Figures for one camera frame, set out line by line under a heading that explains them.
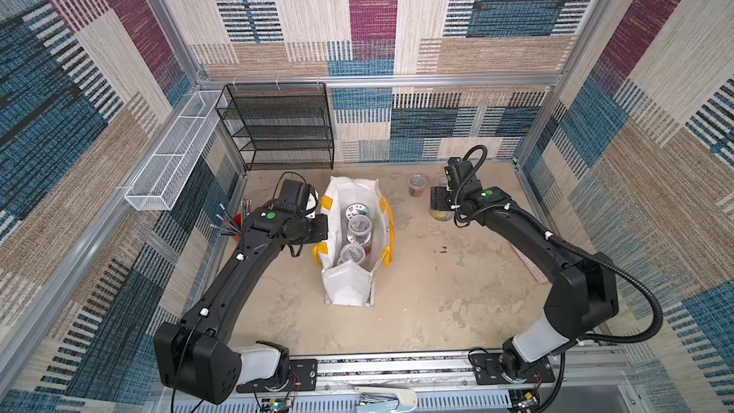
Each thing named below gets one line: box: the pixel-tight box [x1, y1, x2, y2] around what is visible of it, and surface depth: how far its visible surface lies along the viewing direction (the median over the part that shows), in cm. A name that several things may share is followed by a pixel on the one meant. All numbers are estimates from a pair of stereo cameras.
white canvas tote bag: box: [313, 176, 394, 307], surface depth 85 cm
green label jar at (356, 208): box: [345, 202, 369, 221], surface depth 98 cm
